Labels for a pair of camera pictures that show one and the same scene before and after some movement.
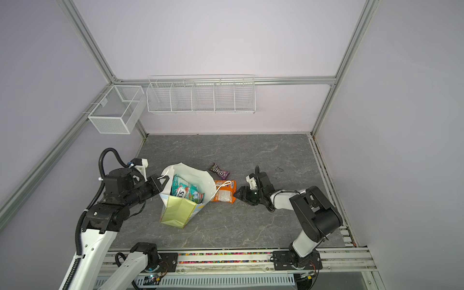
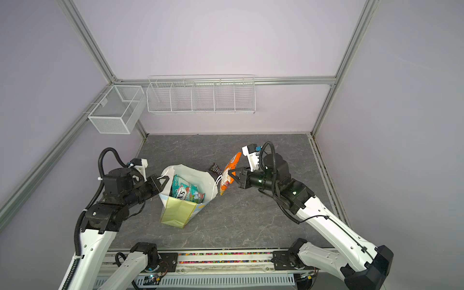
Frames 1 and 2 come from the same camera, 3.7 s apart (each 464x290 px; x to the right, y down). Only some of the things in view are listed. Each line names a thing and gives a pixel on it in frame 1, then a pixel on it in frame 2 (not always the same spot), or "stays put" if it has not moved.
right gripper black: x=243 y=194 -> x=243 y=181
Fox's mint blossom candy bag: x=181 y=188 stays put
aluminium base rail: x=254 y=270 stays put
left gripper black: x=157 y=187 stays put
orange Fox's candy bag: x=225 y=191 -> x=227 y=180
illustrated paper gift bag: x=187 y=190 stays put
